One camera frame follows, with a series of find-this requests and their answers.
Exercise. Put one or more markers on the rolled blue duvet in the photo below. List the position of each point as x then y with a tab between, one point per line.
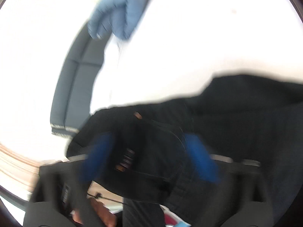
117	16

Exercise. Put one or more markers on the dark grey headboard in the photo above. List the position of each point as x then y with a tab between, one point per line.
71	101

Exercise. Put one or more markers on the person right hand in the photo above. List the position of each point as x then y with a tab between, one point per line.
108	218

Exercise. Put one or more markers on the white bed sheet mattress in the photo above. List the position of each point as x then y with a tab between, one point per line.
180	45

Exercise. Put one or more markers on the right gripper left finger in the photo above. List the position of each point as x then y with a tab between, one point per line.
62	187

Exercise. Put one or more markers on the black denim pants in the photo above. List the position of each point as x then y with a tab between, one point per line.
242	117

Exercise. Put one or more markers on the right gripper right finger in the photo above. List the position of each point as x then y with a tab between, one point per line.
238	195

